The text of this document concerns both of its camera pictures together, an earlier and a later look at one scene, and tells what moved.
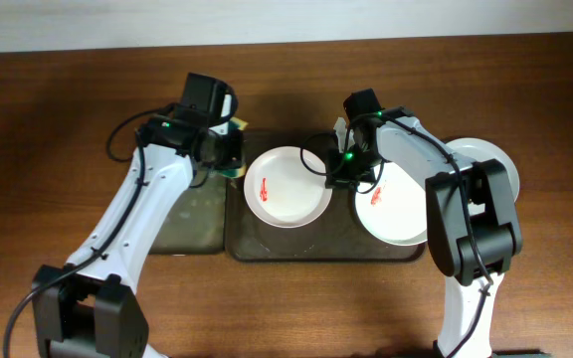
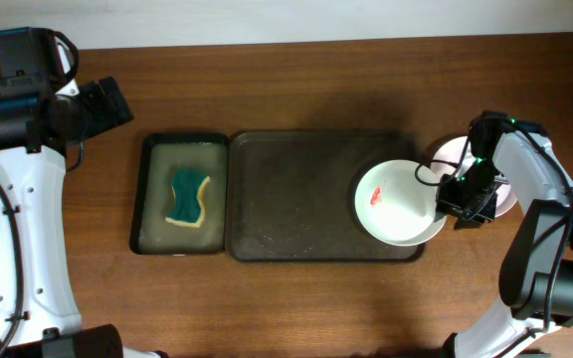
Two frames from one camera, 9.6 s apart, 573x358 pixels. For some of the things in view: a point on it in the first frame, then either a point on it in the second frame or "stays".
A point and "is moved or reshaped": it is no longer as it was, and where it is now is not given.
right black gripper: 342,180 → 446,203
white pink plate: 286,187 is moved or reshaped
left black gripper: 228,150 → 108,106
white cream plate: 395,212 stays
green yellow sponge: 239,124 → 185,187
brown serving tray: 337,236 stays
